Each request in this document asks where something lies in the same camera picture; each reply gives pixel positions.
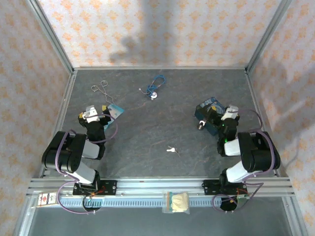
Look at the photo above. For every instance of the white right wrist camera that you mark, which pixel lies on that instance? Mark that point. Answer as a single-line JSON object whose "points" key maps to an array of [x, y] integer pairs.
{"points": [[230, 112]]}

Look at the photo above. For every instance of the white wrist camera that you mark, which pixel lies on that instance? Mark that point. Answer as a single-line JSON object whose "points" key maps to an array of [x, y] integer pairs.
{"points": [[90, 113], [230, 112]]}

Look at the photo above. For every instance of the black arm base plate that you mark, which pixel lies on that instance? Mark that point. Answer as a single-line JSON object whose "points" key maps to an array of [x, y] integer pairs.
{"points": [[210, 188], [109, 188]]}

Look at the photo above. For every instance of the blue stethoscope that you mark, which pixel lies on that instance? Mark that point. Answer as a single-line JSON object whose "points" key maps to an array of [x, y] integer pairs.
{"points": [[154, 95]]}

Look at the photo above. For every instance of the silver keys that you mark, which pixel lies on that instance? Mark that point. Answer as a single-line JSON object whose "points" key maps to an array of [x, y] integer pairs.
{"points": [[172, 149]]}

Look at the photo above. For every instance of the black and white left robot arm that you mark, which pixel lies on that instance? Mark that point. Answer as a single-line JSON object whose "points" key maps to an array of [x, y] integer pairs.
{"points": [[64, 152]]}

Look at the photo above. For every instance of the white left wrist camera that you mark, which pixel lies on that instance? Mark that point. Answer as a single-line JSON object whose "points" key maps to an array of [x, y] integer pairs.
{"points": [[90, 113]]}

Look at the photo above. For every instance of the aluminium frame post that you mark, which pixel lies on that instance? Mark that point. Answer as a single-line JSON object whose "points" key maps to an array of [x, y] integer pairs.
{"points": [[51, 37], [268, 37]]}

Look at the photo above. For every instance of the clear bag with beige contents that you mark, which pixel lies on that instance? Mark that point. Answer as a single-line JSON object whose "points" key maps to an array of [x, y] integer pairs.
{"points": [[178, 201]]}

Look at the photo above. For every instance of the silver padlock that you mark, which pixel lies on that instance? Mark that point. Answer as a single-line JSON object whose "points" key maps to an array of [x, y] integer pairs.
{"points": [[201, 125]]}

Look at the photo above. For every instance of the light blue packet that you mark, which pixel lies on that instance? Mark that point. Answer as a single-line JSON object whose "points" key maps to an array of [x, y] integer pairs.
{"points": [[115, 110]]}

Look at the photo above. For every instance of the metal forceps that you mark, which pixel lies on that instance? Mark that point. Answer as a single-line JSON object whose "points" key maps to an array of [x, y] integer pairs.
{"points": [[106, 94]]}

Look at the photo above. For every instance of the red and white label card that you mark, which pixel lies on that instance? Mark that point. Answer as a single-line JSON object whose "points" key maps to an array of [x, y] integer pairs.
{"points": [[46, 198]]}

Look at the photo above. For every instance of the wide aluminium frame rail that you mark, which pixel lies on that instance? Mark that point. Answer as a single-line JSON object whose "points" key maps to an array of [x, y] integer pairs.
{"points": [[147, 188]]}

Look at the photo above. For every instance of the blue painted box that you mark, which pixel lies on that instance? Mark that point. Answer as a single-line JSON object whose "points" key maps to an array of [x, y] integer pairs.
{"points": [[203, 110]]}

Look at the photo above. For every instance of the small circuit board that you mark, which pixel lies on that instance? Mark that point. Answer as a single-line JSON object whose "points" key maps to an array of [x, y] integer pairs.
{"points": [[243, 197]]}

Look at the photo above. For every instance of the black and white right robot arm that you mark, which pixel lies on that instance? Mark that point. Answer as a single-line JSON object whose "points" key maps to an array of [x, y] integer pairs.
{"points": [[258, 152]]}

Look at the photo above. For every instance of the aluminium frame side rail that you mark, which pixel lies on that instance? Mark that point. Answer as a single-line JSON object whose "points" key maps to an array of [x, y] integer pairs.
{"points": [[256, 98], [62, 115]]}

